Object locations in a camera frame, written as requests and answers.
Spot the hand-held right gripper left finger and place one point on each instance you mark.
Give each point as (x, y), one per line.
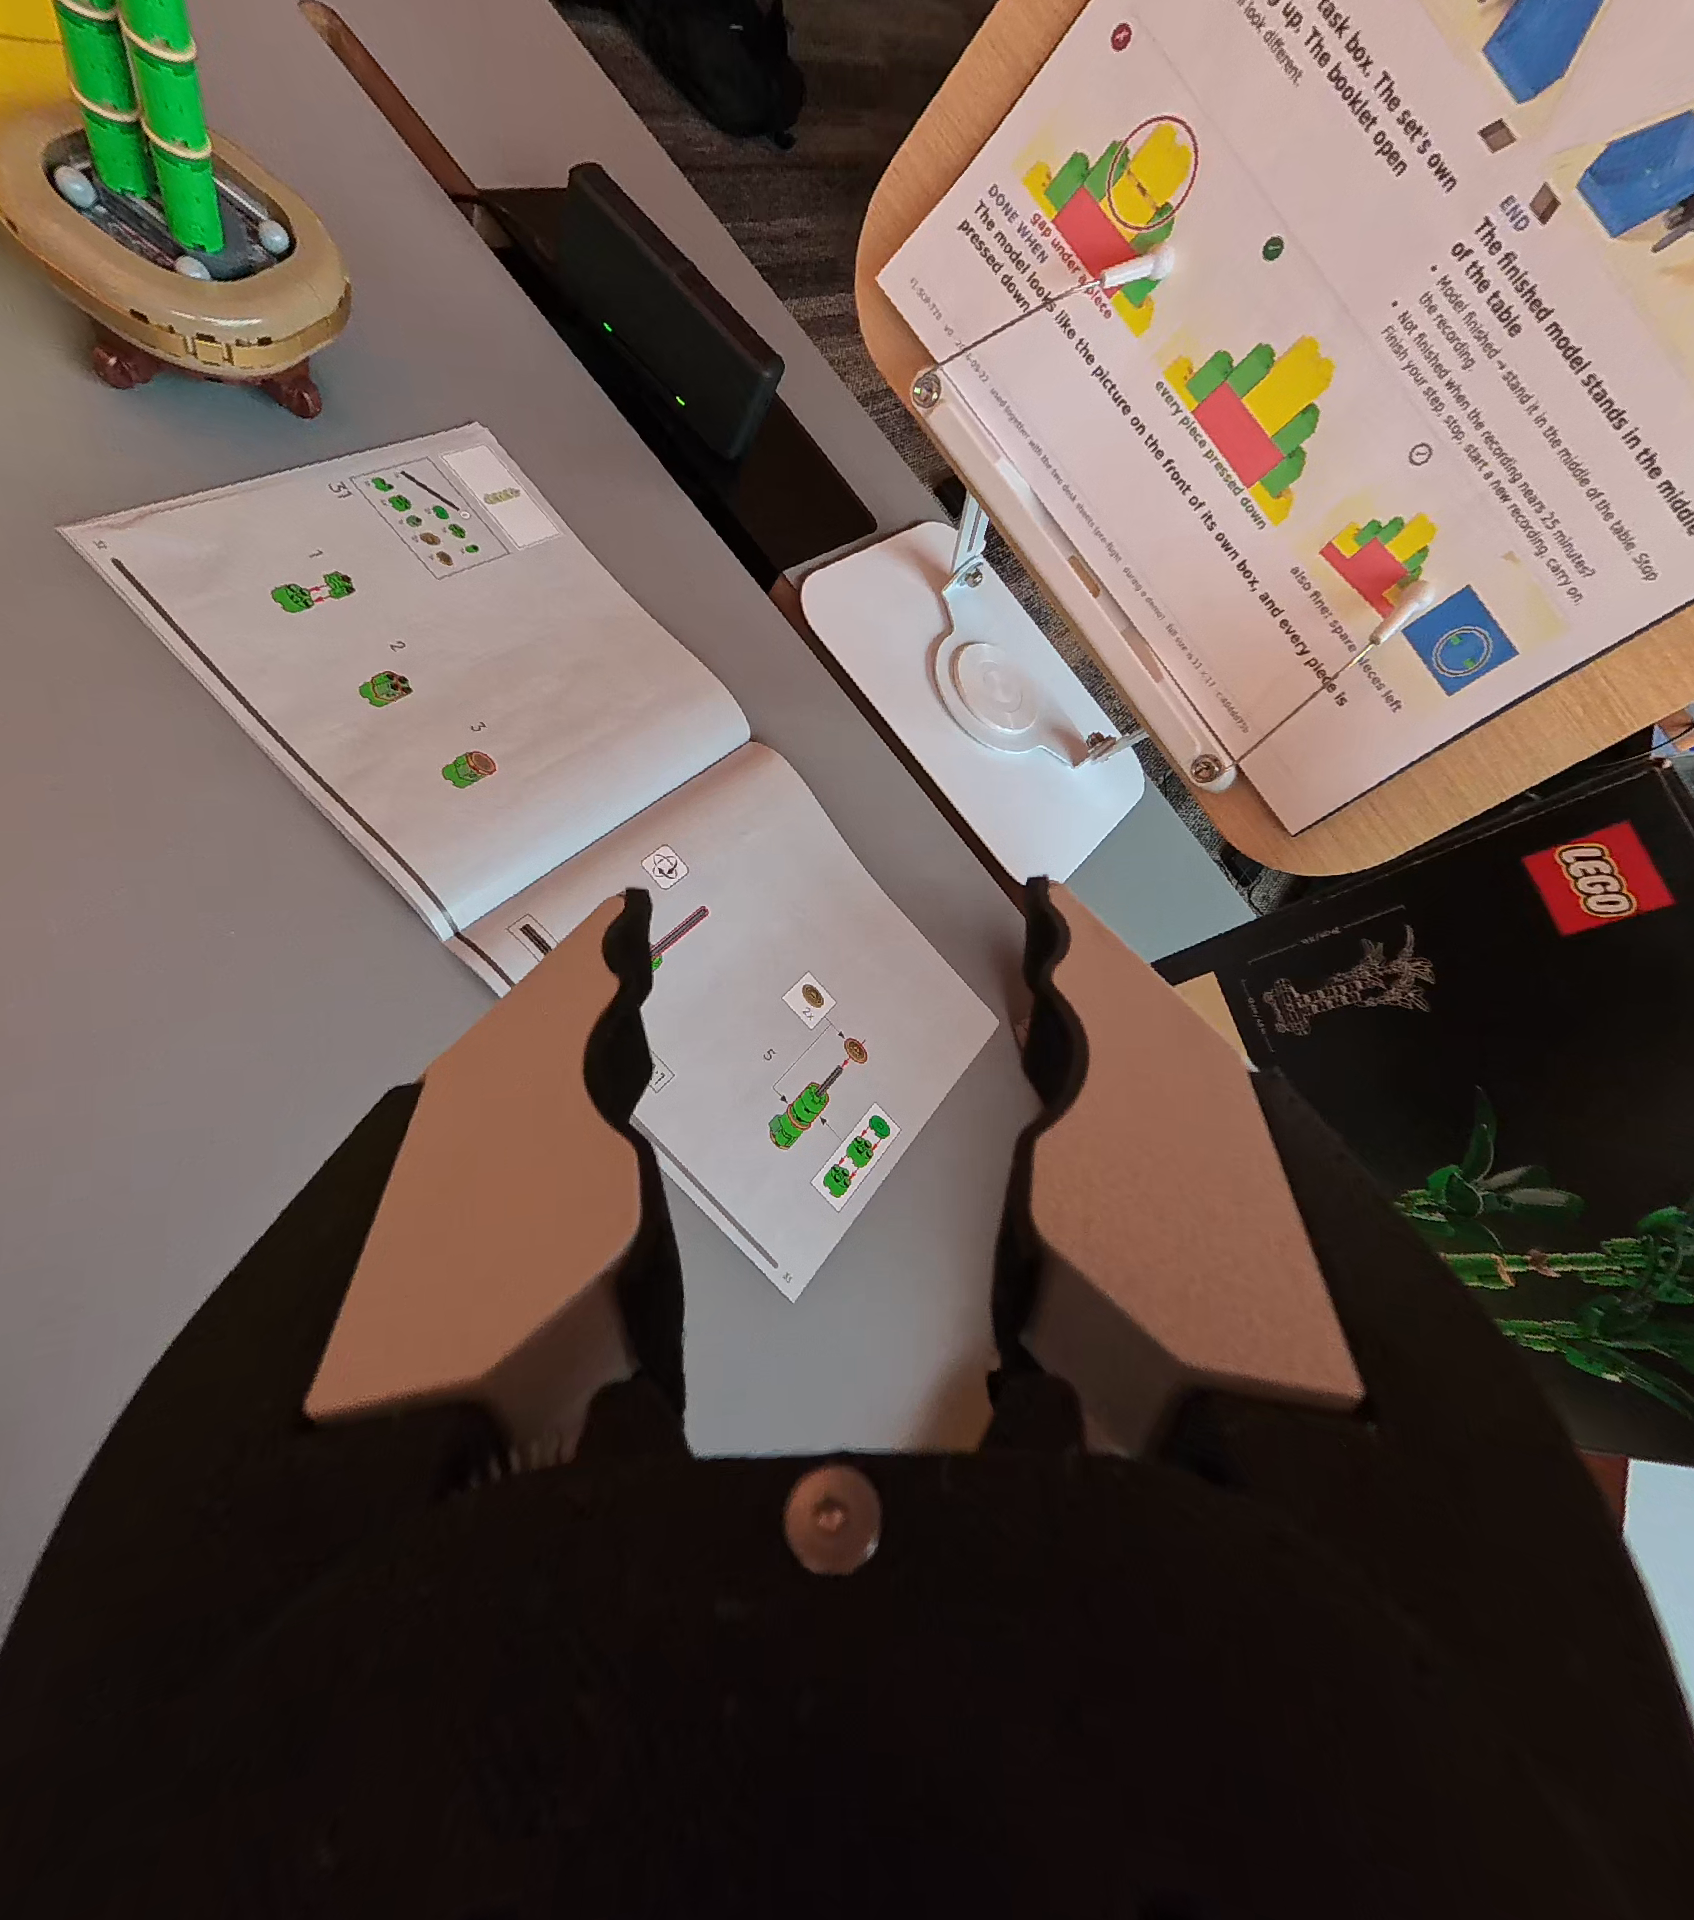
(486, 1200)

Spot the black brick set box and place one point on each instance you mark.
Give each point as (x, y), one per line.
(1537, 1080)

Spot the green bamboo brick model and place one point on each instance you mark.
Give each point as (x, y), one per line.
(233, 309)

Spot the open instruction booklet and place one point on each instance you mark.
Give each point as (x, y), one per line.
(562, 720)

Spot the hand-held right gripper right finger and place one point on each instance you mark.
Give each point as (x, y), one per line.
(1177, 1200)

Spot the black bag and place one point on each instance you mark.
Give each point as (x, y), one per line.
(742, 69)

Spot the black box with green lights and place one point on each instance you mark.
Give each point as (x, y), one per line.
(666, 330)

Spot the grey desk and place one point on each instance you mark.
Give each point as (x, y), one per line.
(113, 1051)

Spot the printed instruction sheet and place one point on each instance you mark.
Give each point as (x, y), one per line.
(1387, 375)

